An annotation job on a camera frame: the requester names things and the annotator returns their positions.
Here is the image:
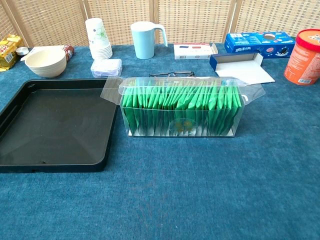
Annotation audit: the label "blue cookie box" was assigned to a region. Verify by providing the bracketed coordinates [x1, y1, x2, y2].
[224, 31, 297, 59]

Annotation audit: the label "cream bowl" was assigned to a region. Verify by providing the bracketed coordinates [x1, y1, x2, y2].
[24, 48, 68, 78]

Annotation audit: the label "small clear plastic case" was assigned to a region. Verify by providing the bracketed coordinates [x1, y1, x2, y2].
[90, 58, 123, 78]

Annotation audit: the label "black plastic tray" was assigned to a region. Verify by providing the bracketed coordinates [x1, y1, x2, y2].
[0, 78, 118, 174]

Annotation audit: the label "light blue pitcher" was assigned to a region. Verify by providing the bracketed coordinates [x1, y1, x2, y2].
[130, 21, 168, 60]

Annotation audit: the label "wicker folding screen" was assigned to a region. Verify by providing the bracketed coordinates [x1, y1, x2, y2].
[0, 0, 320, 48]

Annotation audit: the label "yellow biscuit pack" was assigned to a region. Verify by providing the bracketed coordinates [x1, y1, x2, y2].
[0, 34, 25, 73]

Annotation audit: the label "white red blue card box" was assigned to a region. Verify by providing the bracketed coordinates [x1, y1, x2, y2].
[173, 42, 219, 60]

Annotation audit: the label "green tea packets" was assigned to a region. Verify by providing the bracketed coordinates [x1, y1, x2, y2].
[122, 79, 241, 137]

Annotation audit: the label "clear box of green packets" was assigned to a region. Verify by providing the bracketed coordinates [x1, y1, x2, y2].
[100, 75, 266, 138]

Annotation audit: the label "orange canister red lid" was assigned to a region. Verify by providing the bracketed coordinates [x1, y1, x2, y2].
[283, 28, 320, 86]

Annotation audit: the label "thin-framed eyeglasses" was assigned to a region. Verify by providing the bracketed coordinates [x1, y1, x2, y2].
[149, 71, 195, 78]

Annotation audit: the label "blue tablecloth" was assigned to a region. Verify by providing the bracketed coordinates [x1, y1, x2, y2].
[0, 43, 320, 240]

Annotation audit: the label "open blue white carton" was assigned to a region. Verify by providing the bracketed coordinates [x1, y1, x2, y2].
[209, 51, 276, 85]

